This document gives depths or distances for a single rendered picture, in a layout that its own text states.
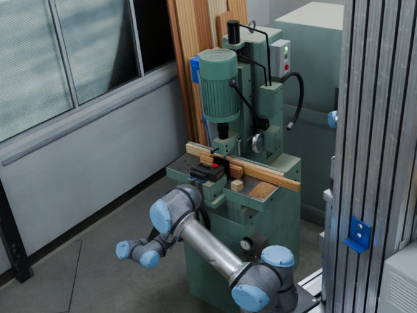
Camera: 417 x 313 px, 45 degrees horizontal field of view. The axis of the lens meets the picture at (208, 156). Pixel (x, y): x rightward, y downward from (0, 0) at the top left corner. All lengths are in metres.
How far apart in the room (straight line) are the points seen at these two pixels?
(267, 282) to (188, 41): 2.42
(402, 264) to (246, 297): 0.52
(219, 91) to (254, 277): 0.92
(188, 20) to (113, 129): 0.97
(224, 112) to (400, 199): 1.11
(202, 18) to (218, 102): 1.72
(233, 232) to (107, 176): 1.46
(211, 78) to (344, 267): 1.02
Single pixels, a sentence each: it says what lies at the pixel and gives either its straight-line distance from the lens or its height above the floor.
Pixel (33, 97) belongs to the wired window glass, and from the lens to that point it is 3.34.
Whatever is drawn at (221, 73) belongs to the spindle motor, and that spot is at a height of 1.45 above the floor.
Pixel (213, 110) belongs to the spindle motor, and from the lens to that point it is 2.38.
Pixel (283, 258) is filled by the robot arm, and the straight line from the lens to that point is 1.85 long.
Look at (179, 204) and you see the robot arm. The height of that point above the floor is 1.20.
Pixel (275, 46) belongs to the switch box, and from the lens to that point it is 2.49.
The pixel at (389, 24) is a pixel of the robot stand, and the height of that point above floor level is 1.90.
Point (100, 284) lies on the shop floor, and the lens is 3.39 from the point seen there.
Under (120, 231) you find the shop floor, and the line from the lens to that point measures 3.76.
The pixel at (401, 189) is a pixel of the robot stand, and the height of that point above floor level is 1.46.
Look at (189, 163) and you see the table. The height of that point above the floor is 0.90.
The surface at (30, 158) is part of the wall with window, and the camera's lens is 3.34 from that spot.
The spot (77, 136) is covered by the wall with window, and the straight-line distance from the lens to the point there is 3.51.
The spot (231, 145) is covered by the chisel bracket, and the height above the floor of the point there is 1.03.
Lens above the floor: 2.30
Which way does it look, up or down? 31 degrees down
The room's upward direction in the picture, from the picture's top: 5 degrees counter-clockwise
